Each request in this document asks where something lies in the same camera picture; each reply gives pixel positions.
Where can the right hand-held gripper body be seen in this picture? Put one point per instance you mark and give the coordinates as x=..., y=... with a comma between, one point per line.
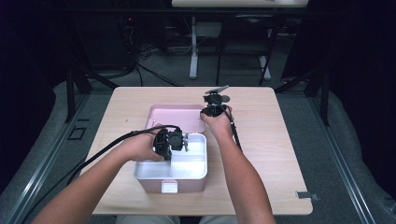
x=214, y=104

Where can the black metal stand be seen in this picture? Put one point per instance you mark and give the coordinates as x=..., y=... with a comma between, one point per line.
x=70, y=93
x=325, y=99

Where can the pink storage box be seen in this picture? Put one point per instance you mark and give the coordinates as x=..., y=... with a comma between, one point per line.
x=177, y=116

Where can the metal floor rail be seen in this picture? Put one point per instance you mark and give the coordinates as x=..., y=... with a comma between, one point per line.
x=342, y=165
x=46, y=155

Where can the person's right hand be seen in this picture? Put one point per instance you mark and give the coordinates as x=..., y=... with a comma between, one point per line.
x=219, y=126

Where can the white background desk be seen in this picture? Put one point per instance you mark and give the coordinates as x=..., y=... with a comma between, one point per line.
x=236, y=3

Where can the dark computer tower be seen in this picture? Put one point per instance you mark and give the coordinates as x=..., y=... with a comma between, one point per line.
x=102, y=40

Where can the white divided tray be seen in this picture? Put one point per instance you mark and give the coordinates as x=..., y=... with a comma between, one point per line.
x=190, y=165

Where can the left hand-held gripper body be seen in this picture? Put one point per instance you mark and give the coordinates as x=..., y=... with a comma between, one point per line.
x=176, y=141

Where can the black chair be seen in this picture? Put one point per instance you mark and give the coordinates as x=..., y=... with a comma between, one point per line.
x=253, y=19

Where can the person's light trousers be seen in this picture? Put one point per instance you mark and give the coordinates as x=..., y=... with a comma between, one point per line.
x=146, y=220

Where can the person's left hand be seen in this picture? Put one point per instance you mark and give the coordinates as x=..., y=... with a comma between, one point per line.
x=140, y=147

